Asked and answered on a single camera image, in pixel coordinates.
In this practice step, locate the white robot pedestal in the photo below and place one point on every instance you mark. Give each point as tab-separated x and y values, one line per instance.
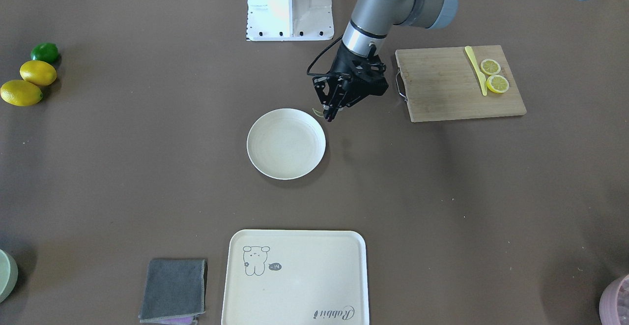
289	20

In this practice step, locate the whole lemon rear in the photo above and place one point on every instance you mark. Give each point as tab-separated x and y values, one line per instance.
37	72

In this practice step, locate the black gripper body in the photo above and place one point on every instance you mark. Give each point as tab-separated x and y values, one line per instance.
342	64

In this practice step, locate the grey folded cloth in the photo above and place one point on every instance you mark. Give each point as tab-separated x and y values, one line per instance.
174	292

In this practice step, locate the yellow plastic knife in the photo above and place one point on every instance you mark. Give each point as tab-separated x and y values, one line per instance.
475	64

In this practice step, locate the whole lemon front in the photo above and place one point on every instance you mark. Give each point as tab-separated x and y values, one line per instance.
21	93

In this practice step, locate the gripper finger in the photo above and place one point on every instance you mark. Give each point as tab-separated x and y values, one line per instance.
349	97
334	98

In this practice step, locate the mint green bowl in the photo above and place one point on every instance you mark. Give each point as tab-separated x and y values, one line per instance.
8	275

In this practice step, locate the dark red cherry pair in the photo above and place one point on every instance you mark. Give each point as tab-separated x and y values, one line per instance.
321	114

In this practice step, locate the lemon slice near edge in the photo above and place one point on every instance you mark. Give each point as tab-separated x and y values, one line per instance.
490	67

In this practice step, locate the wooden cutting board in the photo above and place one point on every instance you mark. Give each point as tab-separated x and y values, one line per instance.
440	84

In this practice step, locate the cream rabbit tray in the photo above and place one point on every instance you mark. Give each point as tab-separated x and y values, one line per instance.
296	277

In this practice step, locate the cream round plate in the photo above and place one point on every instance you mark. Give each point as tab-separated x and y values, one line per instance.
285	144

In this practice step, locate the pink bowl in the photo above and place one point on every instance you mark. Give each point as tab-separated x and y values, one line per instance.
614	303

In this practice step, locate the whole lemon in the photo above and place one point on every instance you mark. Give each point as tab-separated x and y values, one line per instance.
21	93
37	72

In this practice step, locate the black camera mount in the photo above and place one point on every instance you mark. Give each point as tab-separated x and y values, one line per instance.
371	76

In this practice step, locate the green lime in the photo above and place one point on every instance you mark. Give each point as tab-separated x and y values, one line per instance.
47	52

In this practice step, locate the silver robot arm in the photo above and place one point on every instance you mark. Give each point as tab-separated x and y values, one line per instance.
372	20

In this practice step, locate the lemon slice inner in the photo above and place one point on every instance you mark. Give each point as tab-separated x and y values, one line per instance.
497	84

